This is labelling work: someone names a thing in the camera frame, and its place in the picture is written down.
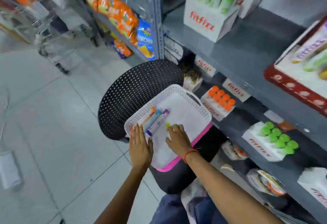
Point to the person's left hand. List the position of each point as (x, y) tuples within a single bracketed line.
[(140, 149)]

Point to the person's right hand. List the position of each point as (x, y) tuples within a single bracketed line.
[(180, 142)]

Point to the person's right thumb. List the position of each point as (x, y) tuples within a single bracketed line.
[(169, 141)]

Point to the person's left thumb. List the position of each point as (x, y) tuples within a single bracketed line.
[(150, 143)]

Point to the yellow-green-capped tablet tube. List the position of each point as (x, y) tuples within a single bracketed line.
[(168, 124)]

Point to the person's left forearm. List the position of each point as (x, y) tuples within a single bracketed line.
[(122, 195)]

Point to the person's right forearm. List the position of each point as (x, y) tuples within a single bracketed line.
[(224, 193)]

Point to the purple-capped tablet tube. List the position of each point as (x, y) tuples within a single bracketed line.
[(159, 123)]

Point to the blue-capped tablet tube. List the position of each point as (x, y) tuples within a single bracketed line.
[(153, 120)]

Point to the orange-capped tablet tube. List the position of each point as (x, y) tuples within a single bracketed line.
[(148, 118)]

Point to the white perforated plastic basket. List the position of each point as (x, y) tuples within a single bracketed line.
[(184, 109)]

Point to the black perforated chair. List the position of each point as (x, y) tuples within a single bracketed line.
[(132, 93)]

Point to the person's white patterned garment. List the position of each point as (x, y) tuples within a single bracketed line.
[(195, 195)]

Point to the white and orange pouch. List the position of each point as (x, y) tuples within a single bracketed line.
[(233, 151), (265, 181)]

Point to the cluster of orange-capped tubes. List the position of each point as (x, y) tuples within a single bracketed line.
[(221, 98)]

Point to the person's blue trousers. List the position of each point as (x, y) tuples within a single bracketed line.
[(173, 211)]

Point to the cluster of brown-capped tubes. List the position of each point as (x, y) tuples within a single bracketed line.
[(191, 72)]

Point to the orange and blue snack packet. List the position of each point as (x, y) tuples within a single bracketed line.
[(122, 49)]

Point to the cluster of bright green-capped tubes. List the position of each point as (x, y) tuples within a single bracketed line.
[(279, 137)]

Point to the red and white display carton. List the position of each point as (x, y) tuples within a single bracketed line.
[(293, 83)]

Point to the row of orange snack packets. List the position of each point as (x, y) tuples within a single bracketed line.
[(112, 9)]

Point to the green snack bar packet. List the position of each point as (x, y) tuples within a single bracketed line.
[(316, 61)]

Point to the purple snack bar packet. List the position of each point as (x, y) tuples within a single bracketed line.
[(310, 46)]

